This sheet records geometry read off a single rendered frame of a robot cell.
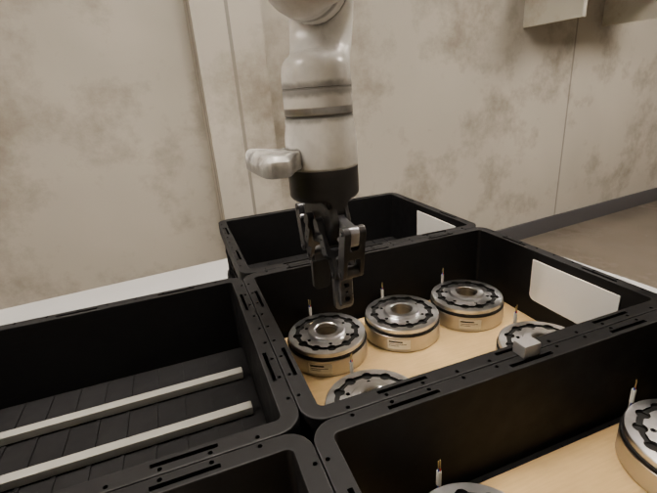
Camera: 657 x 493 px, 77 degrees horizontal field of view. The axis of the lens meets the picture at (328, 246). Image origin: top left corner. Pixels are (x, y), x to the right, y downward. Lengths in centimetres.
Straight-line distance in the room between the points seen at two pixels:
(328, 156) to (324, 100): 5
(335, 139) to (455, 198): 252
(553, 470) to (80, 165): 198
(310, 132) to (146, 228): 179
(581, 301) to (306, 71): 43
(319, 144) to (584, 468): 38
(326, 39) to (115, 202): 177
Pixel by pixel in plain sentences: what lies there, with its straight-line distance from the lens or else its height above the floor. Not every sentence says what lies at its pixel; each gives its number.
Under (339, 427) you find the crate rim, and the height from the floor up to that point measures 93.
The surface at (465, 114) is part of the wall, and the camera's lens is 286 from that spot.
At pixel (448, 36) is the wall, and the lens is 276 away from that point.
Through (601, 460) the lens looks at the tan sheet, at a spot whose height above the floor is 83.
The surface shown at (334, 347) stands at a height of 86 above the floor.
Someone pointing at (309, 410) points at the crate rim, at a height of 93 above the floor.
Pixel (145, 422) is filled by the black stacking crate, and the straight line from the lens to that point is 54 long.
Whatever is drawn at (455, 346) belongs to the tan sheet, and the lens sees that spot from 59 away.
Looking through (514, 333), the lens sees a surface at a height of 86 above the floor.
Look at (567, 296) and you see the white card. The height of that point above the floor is 89.
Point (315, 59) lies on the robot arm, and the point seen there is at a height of 118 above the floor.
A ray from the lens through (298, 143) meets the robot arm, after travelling 42.
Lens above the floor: 116
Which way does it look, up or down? 20 degrees down
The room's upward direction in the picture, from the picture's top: 5 degrees counter-clockwise
